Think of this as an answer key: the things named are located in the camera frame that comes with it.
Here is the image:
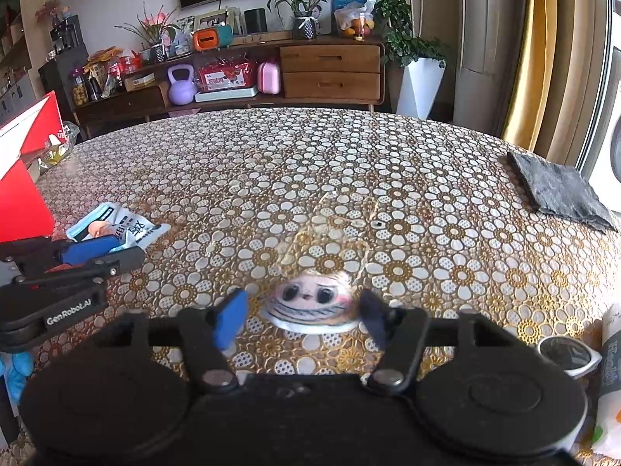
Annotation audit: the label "blue white snack packet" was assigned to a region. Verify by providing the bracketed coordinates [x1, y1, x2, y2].
[65, 202, 172, 256]

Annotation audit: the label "orange teal tissue box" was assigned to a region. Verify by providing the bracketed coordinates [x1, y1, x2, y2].
[191, 24, 234, 52]

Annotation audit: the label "round cartoon face badge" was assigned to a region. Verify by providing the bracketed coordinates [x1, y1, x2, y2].
[262, 271, 362, 335]

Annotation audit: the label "photo frame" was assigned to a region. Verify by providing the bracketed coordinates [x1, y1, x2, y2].
[196, 9, 229, 30]

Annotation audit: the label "yellow curtain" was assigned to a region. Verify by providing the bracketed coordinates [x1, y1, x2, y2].
[502, 0, 559, 151]

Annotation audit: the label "purple kettlebell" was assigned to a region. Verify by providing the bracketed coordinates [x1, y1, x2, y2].
[167, 64, 197, 106]

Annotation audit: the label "green leafy plant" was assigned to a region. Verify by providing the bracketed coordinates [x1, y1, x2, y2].
[376, 0, 448, 69]

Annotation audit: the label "pink small case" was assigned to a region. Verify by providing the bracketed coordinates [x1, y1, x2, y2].
[257, 59, 282, 95]

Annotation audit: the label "red storage box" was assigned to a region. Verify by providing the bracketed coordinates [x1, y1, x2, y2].
[0, 90, 66, 243]

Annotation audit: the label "light blue cloth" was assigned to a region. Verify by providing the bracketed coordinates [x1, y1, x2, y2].
[0, 349, 35, 405]

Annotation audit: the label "grey cloth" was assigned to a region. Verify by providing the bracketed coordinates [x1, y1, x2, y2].
[507, 150, 619, 234]

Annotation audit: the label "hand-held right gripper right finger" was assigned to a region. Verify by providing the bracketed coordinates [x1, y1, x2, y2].
[359, 290, 532, 395]

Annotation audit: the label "beige curtain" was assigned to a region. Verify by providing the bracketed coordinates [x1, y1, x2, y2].
[534, 0, 612, 170]

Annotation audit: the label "white green plastic bag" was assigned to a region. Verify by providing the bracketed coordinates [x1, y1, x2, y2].
[593, 301, 621, 462]

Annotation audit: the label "cardboard box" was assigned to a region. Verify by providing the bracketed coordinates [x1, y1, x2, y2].
[123, 73, 156, 93]

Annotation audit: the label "bag of fruit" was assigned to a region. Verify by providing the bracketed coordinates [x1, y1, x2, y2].
[335, 0, 376, 40]

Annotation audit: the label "black speaker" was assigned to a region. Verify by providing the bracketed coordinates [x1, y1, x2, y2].
[244, 8, 267, 35]

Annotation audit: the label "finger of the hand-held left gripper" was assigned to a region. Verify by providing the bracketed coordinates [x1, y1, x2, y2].
[0, 235, 120, 275]
[14, 250, 145, 288]

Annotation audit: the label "white sunglasses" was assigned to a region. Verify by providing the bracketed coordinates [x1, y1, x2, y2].
[536, 335, 603, 378]

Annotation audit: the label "red gift package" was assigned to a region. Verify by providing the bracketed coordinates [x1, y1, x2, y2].
[196, 58, 258, 93]

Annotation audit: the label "clear yellow plastic packet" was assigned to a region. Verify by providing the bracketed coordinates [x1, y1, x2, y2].
[24, 121, 81, 176]

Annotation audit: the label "red flower potted plant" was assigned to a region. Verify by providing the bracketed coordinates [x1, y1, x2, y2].
[115, 5, 180, 64]

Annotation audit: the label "wooden sideboard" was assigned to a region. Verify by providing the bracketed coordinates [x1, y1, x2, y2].
[73, 39, 386, 129]

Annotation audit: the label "white tray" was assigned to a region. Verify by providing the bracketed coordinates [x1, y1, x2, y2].
[195, 85, 259, 104]

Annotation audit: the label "white planter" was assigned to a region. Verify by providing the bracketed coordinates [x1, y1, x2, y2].
[395, 57, 446, 120]

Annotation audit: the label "white washing machine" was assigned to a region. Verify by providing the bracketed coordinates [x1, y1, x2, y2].
[589, 46, 621, 195]

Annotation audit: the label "floral lace tablecloth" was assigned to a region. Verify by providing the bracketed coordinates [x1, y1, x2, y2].
[29, 107, 621, 466]

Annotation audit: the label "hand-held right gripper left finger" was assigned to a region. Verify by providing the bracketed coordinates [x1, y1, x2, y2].
[90, 289, 249, 395]

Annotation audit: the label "potted plant patterned pot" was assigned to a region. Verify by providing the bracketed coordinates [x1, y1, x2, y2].
[267, 0, 335, 40]

